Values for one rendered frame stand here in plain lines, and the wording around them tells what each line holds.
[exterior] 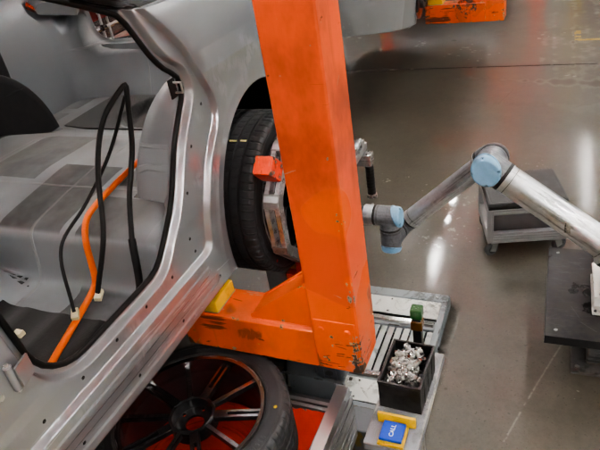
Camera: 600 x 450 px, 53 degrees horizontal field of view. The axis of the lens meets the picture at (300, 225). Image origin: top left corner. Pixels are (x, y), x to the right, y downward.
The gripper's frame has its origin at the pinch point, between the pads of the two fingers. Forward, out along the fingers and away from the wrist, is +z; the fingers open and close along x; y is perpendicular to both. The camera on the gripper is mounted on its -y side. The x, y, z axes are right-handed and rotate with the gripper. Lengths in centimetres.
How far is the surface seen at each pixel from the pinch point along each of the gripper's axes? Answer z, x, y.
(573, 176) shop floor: -106, 68, 159
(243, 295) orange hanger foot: 4, -45, -51
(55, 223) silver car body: 67, -30, -83
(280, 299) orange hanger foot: -17, -45, -65
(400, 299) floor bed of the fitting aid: -30, -32, 47
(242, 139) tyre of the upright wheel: 10, 11, -61
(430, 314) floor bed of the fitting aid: -47, -38, 42
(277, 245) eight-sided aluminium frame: -2.0, -24.1, -43.1
